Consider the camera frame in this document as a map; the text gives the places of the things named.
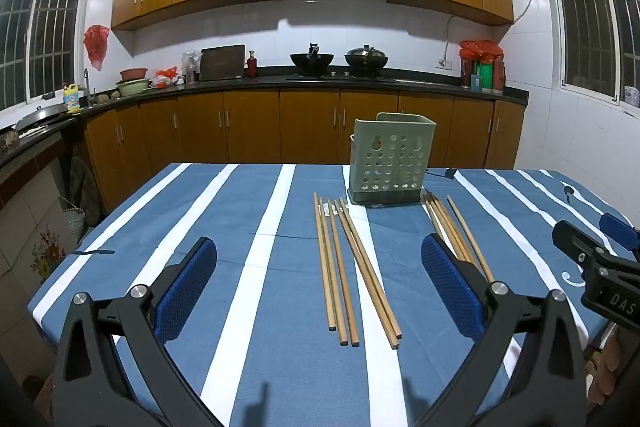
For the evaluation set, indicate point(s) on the black pot with lid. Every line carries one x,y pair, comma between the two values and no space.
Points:
366,59

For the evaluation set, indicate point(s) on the clear plastic bag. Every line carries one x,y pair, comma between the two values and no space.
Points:
190,66

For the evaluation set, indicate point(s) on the blue white striped tablecloth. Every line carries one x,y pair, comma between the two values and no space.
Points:
250,217

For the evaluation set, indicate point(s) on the woven basket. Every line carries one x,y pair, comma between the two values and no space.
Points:
75,222

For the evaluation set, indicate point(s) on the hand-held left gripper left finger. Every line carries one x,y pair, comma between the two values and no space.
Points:
187,287

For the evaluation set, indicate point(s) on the person's right hand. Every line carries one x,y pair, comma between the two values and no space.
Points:
602,372

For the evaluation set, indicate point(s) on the yellow detergent bottle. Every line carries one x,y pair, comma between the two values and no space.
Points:
72,99

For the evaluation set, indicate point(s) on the white wall outlet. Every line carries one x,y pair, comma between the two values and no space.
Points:
444,64

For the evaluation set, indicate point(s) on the green packet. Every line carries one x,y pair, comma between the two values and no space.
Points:
484,74

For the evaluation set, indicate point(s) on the row of wooden base cabinets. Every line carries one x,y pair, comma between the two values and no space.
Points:
250,127

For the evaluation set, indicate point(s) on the red basin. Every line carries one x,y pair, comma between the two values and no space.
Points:
133,74

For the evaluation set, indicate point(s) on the small blue box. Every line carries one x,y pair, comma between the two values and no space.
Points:
475,82

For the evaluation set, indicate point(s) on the red sauce bottle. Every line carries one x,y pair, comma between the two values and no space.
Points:
252,66

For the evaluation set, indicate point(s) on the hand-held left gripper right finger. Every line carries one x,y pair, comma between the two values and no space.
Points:
450,282

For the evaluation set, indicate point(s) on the metal faucet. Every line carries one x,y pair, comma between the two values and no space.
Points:
86,87

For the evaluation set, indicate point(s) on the metal pan lid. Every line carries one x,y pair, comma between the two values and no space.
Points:
40,114

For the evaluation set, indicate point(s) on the clear plastic bottle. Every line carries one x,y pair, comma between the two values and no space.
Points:
632,97

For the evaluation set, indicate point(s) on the dark red bottle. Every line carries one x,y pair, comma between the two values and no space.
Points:
499,77
466,72

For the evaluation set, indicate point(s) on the black wok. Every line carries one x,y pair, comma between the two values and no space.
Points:
311,62

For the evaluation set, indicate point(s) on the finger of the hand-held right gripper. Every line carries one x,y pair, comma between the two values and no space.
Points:
580,247
622,232

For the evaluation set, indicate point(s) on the red plastic bag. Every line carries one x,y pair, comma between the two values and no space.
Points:
164,79
96,44
480,49

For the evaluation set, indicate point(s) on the black kitchen countertop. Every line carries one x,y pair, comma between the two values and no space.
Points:
270,83

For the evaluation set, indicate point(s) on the green perforated utensil holder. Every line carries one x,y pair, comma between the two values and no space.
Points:
390,132

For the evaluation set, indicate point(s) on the barred window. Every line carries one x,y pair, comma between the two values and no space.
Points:
45,32
590,17

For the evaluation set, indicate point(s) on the dark cutting board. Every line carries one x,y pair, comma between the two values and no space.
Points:
222,63

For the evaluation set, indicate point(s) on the floral bag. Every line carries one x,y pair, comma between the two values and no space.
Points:
47,257

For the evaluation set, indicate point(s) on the wooden chopstick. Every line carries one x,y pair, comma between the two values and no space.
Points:
439,219
453,227
324,262
372,272
446,223
364,272
342,272
332,272
467,234
432,221

